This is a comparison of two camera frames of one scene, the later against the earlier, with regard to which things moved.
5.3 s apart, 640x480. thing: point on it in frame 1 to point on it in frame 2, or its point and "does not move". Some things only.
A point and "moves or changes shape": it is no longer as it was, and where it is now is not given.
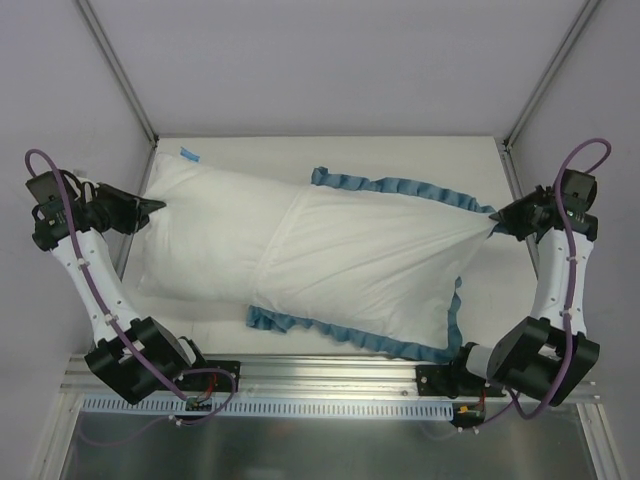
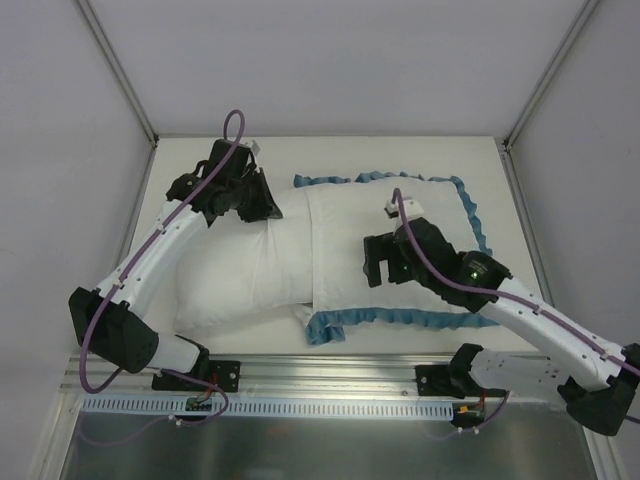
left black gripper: x=126 y=211 to x=257 y=195
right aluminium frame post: x=586 y=11 does not move
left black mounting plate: x=211 y=375 does not move
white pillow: x=211 y=239 moves or changes shape
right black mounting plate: x=453 y=380 does not move
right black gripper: x=523 y=217 to x=382 y=262
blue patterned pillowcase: x=374 y=262 moves or changes shape
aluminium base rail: x=308 y=375 does not move
